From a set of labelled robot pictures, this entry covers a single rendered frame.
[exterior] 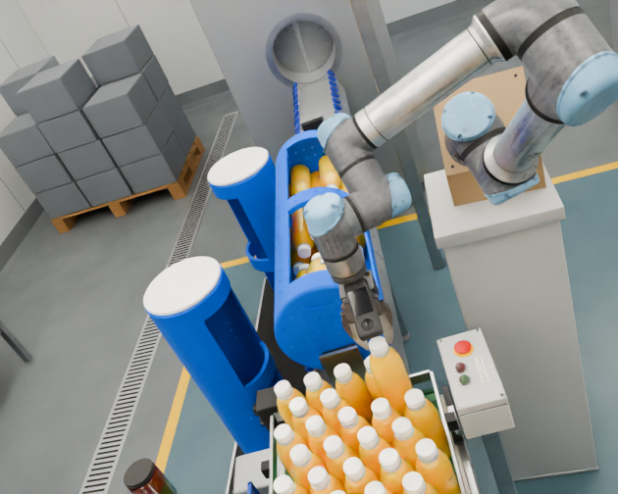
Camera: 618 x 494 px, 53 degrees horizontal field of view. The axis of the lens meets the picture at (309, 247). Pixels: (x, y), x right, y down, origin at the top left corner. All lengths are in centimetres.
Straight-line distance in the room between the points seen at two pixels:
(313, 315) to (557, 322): 74
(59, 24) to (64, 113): 221
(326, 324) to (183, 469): 163
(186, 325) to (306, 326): 59
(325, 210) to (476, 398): 50
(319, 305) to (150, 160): 364
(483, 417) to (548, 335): 65
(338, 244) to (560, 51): 47
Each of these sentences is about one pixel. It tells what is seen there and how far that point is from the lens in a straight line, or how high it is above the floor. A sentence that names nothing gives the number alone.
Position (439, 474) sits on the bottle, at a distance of 129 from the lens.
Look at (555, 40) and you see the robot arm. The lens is 108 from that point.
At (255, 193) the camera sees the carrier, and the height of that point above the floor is 95.
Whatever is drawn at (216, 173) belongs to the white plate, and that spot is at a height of 104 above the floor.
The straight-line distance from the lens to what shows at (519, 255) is 172.
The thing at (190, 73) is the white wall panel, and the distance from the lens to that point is 689.
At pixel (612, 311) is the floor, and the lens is 298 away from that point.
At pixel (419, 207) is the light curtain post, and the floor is 41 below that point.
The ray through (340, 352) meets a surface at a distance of 156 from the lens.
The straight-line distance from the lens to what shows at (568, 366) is 205.
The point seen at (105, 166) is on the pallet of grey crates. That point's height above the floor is 45.
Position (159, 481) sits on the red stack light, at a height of 123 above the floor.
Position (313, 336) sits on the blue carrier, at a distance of 158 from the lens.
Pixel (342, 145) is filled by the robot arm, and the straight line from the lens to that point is 116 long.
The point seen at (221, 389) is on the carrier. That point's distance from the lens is 224.
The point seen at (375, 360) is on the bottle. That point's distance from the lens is 133.
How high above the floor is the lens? 213
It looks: 34 degrees down
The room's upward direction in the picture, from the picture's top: 24 degrees counter-clockwise
